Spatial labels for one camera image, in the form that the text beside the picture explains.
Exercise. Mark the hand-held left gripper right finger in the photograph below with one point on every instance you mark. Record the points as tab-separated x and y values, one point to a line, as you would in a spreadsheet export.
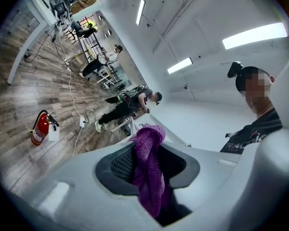
214	177

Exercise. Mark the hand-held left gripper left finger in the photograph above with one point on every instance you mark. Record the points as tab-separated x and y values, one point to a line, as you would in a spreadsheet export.
86	201

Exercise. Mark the purple cloth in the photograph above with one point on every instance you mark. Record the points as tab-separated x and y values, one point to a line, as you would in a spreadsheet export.
149	167

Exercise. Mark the red fire extinguisher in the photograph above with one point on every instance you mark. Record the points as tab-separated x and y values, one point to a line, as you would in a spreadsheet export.
39	131

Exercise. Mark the person's black shirt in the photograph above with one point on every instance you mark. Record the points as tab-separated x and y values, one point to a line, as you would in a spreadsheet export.
260	133

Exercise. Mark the white paper card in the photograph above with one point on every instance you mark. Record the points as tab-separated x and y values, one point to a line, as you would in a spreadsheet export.
54	135

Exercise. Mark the person's head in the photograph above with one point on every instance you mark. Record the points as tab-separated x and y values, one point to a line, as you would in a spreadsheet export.
257	93

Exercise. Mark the white ceiling light bar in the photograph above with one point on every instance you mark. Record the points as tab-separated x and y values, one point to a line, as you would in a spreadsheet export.
255	35
140	12
180	65

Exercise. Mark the long white power strip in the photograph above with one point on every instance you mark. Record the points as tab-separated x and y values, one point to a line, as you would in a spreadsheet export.
67	64

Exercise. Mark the light wooden table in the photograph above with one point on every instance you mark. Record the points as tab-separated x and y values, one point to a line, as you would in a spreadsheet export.
83	55

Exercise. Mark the black power adapter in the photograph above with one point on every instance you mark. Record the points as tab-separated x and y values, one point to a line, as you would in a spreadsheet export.
27	55

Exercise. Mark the black metal railing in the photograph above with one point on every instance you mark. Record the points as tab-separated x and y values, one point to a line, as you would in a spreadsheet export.
91	40

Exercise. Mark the grey robot equipment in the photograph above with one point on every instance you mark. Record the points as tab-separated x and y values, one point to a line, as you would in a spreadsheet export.
60	3

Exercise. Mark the black head camera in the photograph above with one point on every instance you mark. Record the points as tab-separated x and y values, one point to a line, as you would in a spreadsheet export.
234	68

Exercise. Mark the white desk frame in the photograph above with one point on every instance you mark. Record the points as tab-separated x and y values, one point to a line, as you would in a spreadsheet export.
106	77

